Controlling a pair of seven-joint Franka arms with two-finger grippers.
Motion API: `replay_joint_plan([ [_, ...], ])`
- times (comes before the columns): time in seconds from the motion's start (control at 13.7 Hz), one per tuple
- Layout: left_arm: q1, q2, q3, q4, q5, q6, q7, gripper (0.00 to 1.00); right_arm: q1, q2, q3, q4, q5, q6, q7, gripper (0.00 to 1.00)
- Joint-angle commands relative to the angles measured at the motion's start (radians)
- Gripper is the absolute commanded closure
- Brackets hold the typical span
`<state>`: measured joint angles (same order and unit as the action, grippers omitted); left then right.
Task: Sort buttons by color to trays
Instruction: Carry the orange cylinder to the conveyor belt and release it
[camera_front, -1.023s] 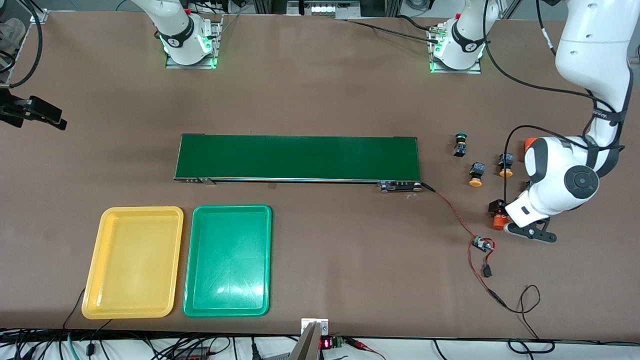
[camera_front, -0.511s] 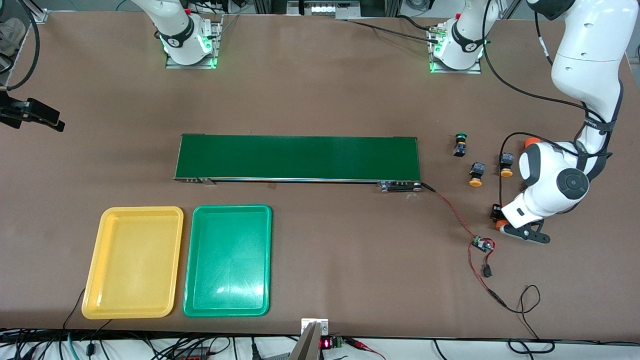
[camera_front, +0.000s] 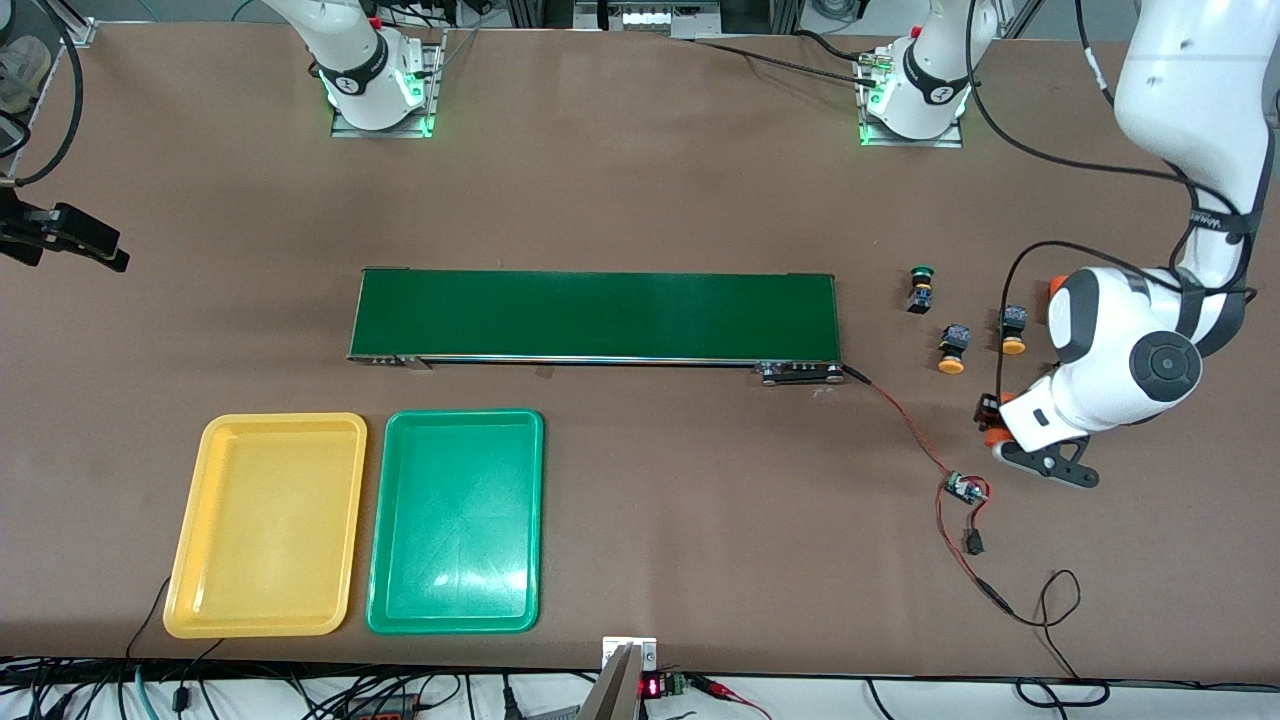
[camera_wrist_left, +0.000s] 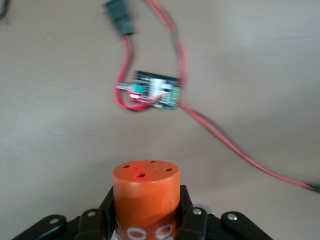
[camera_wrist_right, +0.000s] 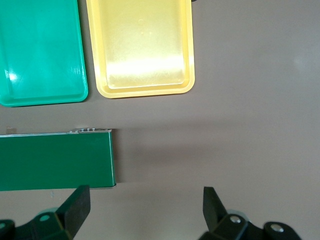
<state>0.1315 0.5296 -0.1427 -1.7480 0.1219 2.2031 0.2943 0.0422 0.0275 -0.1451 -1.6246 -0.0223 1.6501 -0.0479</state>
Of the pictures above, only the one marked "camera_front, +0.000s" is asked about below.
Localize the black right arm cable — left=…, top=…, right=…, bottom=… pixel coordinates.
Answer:
left=0, top=0, right=86, bottom=189

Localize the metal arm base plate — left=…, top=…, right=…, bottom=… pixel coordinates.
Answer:
left=330, top=28, right=446, bottom=139
left=857, top=50, right=966, bottom=149

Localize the thin black power cable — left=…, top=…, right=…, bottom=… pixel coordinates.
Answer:
left=985, top=570, right=1111, bottom=709

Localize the yellow plastic tray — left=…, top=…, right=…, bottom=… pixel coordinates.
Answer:
left=163, top=412, right=369, bottom=639

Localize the thin black table cable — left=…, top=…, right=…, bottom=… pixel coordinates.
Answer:
left=125, top=576, right=173, bottom=661

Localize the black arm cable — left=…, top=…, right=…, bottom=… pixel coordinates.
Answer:
left=965, top=0, right=1256, bottom=421
left=0, top=0, right=86, bottom=189

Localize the green conveyor belt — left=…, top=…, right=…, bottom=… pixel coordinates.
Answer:
left=346, top=267, right=846, bottom=387

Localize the green plastic tray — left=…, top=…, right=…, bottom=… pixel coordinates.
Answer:
left=366, top=408, right=546, bottom=635

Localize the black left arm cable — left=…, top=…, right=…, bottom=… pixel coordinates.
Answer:
left=965, top=0, right=1256, bottom=421

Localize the grey floor object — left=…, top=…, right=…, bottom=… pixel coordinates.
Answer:
left=0, top=35, right=53, bottom=113

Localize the black base supply cable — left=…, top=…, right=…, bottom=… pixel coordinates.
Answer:
left=685, top=28, right=881, bottom=83

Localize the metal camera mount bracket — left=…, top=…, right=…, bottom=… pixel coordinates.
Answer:
left=576, top=636, right=659, bottom=720

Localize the red clip lead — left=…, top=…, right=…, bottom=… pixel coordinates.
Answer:
left=688, top=674, right=773, bottom=720

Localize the aluminium frame profile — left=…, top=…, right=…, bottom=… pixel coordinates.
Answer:
left=58, top=0, right=98, bottom=48

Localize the silver equipment box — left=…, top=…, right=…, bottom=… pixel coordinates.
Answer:
left=574, top=0, right=723, bottom=39

